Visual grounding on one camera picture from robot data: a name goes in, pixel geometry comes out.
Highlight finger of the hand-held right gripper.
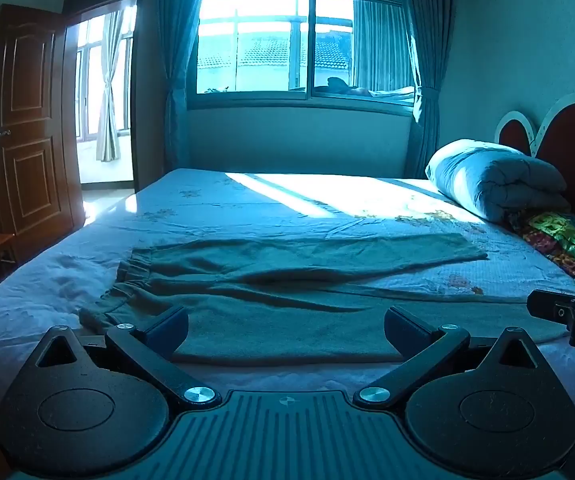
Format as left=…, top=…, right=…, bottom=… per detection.
left=527, top=288, right=575, bottom=322

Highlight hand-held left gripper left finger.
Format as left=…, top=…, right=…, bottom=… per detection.
left=34, top=306, right=222, bottom=408

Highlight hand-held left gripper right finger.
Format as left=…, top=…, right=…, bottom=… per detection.
left=353, top=305, right=544, bottom=408

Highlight green pants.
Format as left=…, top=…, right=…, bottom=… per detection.
left=78, top=232, right=571, bottom=367

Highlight colourful patterned pillow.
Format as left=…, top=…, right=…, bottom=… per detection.
left=506, top=209, right=575, bottom=289

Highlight folded pale quilt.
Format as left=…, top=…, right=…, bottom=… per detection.
left=425, top=138, right=571, bottom=224

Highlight bed with floral blue sheet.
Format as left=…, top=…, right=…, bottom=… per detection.
left=0, top=167, right=575, bottom=423

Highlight blue curtain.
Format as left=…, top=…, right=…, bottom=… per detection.
left=398, top=0, right=441, bottom=179
left=154, top=0, right=212, bottom=172

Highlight brown wooden door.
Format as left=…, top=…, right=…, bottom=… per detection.
left=0, top=3, right=87, bottom=257

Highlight white hallway curtain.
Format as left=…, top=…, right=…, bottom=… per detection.
left=96, top=9, right=124, bottom=163

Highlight dark object on windowsill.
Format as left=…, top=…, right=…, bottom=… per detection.
left=326, top=76, right=374, bottom=97

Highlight hallway window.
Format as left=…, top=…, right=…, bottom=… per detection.
left=74, top=9, right=134, bottom=144

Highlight sheer white curtain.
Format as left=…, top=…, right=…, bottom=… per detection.
left=352, top=0, right=414, bottom=97

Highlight large bedroom window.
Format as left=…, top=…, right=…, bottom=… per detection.
left=188, top=0, right=418, bottom=109

